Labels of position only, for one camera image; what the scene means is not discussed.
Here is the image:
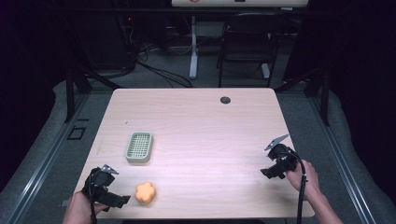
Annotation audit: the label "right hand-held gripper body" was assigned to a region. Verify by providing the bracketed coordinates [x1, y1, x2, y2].
[264, 133, 299, 173]

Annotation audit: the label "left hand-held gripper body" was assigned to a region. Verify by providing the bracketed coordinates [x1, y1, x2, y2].
[81, 163, 120, 203]

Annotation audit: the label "orange flower-shaped soap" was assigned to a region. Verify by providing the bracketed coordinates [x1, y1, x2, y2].
[134, 181, 157, 204]

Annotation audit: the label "green soap dish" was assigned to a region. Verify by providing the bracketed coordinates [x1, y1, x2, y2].
[124, 131, 154, 164]

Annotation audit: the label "person's left hand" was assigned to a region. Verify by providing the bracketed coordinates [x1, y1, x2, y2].
[64, 189, 110, 221]

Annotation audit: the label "person's right hand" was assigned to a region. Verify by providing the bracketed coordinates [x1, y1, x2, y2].
[285, 160, 321, 202]

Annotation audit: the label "black chair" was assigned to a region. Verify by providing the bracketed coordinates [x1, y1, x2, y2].
[217, 12, 292, 89]

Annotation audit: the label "white desk leg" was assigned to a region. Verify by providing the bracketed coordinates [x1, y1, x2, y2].
[189, 15, 199, 80]

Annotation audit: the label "black computer tower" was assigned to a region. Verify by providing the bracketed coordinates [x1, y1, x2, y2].
[73, 13, 132, 71]

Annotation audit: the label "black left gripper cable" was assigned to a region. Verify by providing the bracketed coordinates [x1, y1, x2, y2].
[88, 175, 98, 224]

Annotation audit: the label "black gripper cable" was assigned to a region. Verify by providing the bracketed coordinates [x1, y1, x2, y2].
[88, 175, 98, 224]
[288, 150, 309, 224]

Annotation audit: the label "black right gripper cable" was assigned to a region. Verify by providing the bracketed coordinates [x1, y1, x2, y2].
[288, 150, 309, 224]

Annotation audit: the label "metal floor rail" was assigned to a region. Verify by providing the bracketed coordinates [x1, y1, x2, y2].
[307, 94, 379, 224]
[6, 92, 92, 224]

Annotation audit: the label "black frame stand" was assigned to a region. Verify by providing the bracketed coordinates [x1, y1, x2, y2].
[274, 66, 331, 127]
[64, 66, 122, 123]

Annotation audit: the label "black floor cables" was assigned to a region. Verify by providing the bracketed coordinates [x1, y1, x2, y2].
[124, 18, 194, 89]

